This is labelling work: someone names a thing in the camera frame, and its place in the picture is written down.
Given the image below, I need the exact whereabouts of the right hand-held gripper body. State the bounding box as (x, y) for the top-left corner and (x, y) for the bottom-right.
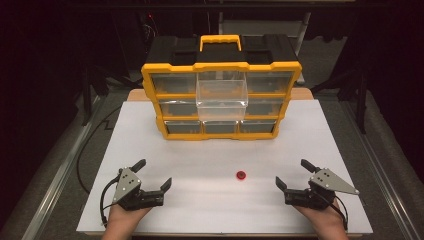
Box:
(284, 167), (361, 211)

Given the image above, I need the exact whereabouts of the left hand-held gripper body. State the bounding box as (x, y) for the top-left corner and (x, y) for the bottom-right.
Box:
(111, 166), (165, 212)

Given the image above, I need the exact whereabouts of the clear plastic organizer drawer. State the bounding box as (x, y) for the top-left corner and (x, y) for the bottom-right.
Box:
(195, 70), (250, 122)

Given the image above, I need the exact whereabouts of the person's left hand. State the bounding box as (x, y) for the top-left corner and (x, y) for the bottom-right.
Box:
(107, 203), (153, 232)

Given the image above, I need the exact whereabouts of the person's right hand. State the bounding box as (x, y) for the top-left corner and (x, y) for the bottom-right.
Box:
(294, 199), (347, 232)

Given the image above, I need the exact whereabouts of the dark metal stand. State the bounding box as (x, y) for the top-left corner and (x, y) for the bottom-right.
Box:
(81, 63), (112, 127)
(311, 70), (368, 135)

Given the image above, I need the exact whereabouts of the set of clear drawers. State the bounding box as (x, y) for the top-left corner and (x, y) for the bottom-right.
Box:
(150, 71), (294, 135)

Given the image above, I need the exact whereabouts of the yellow black organizer cabinet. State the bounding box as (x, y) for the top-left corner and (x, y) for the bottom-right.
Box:
(140, 34), (303, 141)

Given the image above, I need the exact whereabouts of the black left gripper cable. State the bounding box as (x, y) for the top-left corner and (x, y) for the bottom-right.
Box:
(99, 176), (122, 229)

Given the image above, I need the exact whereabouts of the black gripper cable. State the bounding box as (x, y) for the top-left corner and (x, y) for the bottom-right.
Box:
(311, 189), (350, 232)
(99, 176), (122, 229)

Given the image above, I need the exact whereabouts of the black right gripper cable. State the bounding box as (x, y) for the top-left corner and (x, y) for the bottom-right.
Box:
(311, 189), (350, 232)

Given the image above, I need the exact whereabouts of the aluminium floor rail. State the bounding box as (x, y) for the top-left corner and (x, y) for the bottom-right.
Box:
(20, 94), (106, 240)
(338, 99), (424, 240)

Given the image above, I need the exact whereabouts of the black floor cable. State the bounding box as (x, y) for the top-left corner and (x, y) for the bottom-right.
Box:
(76, 105), (123, 195)

